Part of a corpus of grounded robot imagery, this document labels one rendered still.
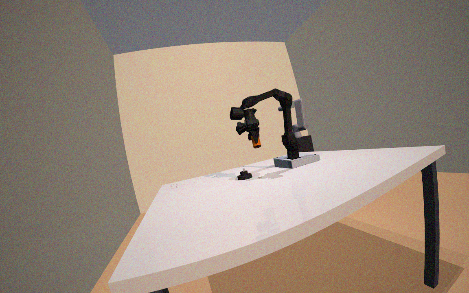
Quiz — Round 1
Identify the orange knob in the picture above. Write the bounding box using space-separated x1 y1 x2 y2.
251 136 261 149

